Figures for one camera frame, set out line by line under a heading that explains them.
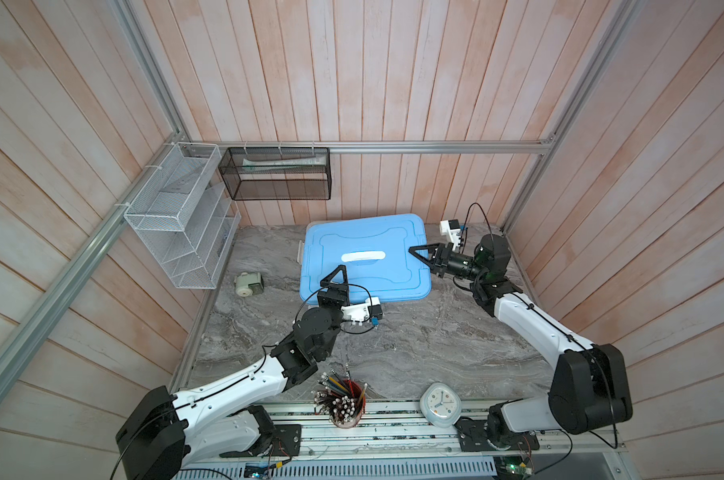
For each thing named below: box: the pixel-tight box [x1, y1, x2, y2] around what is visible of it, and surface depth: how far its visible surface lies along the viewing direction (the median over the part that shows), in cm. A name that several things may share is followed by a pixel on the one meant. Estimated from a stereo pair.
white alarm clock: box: [420, 382, 462, 428], surface depth 78 cm
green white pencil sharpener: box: [234, 272, 264, 297], surface depth 102 cm
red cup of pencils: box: [311, 363, 368, 429], surface depth 68 cm
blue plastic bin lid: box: [300, 214, 432, 304], surface depth 78 cm
